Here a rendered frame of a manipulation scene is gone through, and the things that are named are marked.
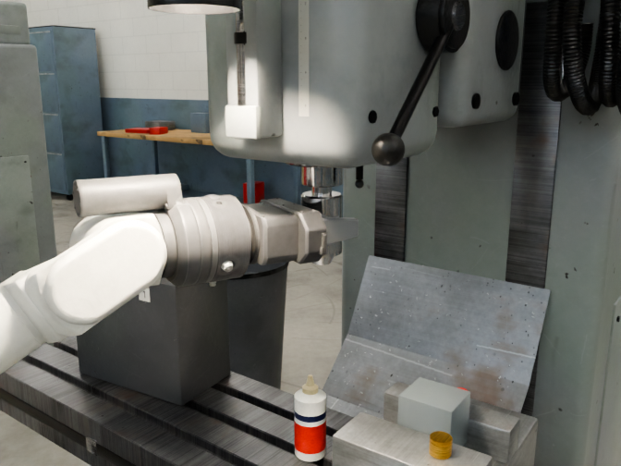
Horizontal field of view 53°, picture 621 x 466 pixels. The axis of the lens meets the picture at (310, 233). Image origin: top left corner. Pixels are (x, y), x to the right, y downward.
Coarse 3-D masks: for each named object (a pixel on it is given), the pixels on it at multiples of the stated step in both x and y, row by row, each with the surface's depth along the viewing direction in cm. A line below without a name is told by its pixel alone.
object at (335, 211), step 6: (342, 204) 70; (318, 210) 68; (324, 210) 68; (330, 210) 68; (336, 210) 69; (324, 216) 68; (330, 216) 69; (336, 216) 69; (330, 246) 69; (336, 246) 70; (330, 252) 70; (336, 252) 70
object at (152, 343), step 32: (160, 288) 88; (192, 288) 90; (224, 288) 97; (128, 320) 93; (160, 320) 90; (192, 320) 91; (224, 320) 98; (96, 352) 98; (128, 352) 95; (160, 352) 91; (192, 352) 92; (224, 352) 99; (128, 384) 96; (160, 384) 92; (192, 384) 93
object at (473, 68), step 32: (480, 0) 68; (512, 0) 76; (480, 32) 69; (512, 32) 76; (448, 64) 69; (480, 64) 71; (512, 64) 77; (448, 96) 69; (480, 96) 71; (512, 96) 80
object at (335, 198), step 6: (306, 192) 71; (336, 192) 71; (306, 198) 69; (312, 198) 68; (318, 198) 68; (324, 198) 68; (330, 198) 68; (336, 198) 69; (342, 198) 70; (306, 204) 69; (312, 204) 68; (318, 204) 68; (324, 204) 68; (330, 204) 68; (336, 204) 69
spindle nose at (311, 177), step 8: (304, 168) 68; (312, 168) 67; (320, 168) 67; (328, 168) 67; (336, 168) 68; (304, 176) 68; (312, 176) 67; (320, 176) 67; (328, 176) 67; (336, 176) 68; (304, 184) 68; (312, 184) 68; (320, 184) 67; (328, 184) 68; (336, 184) 68
